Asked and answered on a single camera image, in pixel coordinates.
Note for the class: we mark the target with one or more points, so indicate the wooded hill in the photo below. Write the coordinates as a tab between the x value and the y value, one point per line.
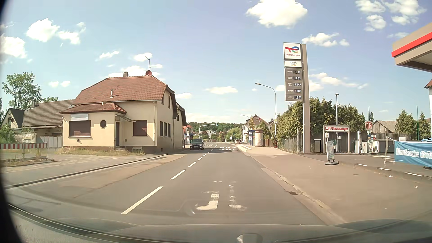
212	126

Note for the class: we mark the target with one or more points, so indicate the dark car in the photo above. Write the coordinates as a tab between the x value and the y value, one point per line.
196	144

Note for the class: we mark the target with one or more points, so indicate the curved street lamp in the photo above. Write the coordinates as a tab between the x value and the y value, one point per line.
274	101
246	121

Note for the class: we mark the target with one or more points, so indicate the white house with dark roof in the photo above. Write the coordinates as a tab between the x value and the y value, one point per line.
249	128

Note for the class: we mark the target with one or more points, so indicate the blue bus shelter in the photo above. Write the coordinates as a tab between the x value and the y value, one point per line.
251	136

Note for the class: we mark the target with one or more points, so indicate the round advertising column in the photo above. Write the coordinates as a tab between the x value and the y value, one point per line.
259	137

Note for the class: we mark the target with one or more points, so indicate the grey asphalt road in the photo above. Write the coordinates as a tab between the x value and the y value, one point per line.
222	168

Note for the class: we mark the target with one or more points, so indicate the beige house with red roof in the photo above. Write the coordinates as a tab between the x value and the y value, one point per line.
135	114

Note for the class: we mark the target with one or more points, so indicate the tall petrol price pylon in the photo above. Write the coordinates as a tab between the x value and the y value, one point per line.
297	84

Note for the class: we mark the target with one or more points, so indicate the row of trees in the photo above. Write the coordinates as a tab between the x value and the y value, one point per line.
320	116

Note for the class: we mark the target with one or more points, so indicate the road markings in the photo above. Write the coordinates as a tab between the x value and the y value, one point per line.
141	200

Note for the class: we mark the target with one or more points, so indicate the car's own bonnet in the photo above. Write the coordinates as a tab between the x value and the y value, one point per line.
216	233

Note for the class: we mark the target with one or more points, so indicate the grey advertising stand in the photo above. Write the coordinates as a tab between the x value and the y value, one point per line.
330	152

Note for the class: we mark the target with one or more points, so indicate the petrol station forecourt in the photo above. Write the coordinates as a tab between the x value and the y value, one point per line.
371	160

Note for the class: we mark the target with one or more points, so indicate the wooden barn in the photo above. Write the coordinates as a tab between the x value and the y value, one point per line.
384	127

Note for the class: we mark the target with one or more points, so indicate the low house with grey roof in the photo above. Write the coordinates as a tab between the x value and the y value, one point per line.
44	114

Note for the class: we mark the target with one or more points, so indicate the red and white barrier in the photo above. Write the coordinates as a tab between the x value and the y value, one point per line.
23	148

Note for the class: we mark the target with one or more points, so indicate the conifer trees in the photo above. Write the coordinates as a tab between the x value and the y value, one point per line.
411	125

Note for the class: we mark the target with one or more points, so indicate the tall green tree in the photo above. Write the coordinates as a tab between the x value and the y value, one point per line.
22	89

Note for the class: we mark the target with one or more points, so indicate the blue banner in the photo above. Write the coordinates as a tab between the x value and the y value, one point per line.
412	153

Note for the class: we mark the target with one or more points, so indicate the petrol station canopy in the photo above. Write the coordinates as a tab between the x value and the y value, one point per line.
413	49

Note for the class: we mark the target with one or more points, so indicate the straight lamp post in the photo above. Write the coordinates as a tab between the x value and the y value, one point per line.
336	114

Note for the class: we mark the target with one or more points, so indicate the red and white sign frame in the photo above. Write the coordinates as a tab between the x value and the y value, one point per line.
336	129

